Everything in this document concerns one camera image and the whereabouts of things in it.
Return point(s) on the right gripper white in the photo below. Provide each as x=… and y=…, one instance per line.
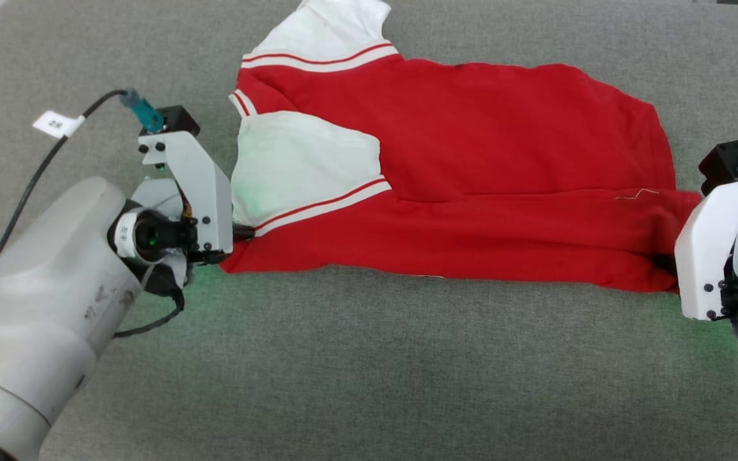
x=705, y=256

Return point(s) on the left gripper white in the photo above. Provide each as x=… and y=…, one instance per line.
x=202, y=192

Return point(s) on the red and white Bulls jersey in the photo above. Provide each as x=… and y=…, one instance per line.
x=471, y=160

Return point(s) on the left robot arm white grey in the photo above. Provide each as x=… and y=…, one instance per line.
x=42, y=307

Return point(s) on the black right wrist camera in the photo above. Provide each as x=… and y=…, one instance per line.
x=721, y=163

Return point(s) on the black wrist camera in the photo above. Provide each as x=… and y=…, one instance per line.
x=721, y=163
x=177, y=120

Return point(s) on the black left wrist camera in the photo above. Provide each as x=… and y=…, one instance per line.
x=177, y=120

